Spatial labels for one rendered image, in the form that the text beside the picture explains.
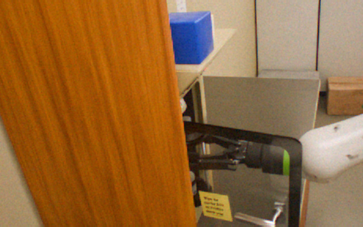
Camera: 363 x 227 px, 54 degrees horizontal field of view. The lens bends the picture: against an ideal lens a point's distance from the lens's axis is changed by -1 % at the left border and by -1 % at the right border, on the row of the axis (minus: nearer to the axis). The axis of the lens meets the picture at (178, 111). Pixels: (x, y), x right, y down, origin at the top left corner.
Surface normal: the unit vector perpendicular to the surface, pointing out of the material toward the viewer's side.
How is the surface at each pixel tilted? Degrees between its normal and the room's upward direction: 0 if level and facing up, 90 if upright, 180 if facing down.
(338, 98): 89
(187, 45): 90
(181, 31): 90
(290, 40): 90
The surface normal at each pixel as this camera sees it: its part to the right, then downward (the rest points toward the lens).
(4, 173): 0.92, 0.07
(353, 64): -0.38, 0.45
